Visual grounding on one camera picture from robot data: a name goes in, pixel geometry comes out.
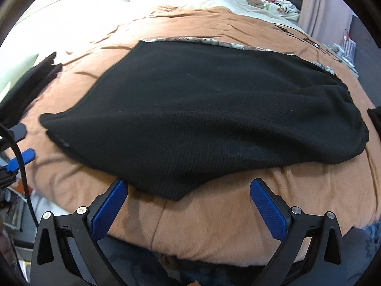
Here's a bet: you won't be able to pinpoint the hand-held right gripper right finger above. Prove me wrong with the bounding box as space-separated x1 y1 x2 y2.
250 178 343 286

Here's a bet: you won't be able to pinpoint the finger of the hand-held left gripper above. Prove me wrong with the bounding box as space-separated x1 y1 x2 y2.
7 124 28 140
6 148 37 172

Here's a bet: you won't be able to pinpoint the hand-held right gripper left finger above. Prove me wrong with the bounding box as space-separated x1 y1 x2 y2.
31 178 129 286

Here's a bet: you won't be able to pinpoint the stack of black pants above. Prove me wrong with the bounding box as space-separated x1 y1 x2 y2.
367 106 381 138
0 52 63 120

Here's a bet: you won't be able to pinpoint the black knit pants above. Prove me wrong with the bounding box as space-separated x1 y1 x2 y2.
40 40 370 201

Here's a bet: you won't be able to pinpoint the brown blanket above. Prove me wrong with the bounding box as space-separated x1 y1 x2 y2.
6 6 381 267

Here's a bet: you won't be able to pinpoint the person's left leg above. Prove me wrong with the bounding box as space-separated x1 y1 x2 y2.
101 238 191 286

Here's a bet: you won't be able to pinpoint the white nightstand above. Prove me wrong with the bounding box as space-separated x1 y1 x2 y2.
332 43 361 78

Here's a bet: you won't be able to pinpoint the striped gift bag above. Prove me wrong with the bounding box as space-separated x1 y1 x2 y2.
342 30 357 66

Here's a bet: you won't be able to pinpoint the black and white spotted cloth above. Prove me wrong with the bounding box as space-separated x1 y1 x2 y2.
275 0 300 16

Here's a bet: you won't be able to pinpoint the pink curtain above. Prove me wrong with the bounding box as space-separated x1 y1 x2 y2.
298 0 355 41

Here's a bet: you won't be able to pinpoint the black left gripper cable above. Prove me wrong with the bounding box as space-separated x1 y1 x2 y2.
0 123 40 225

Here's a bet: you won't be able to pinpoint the tangled black cables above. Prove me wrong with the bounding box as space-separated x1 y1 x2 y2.
274 24 343 64

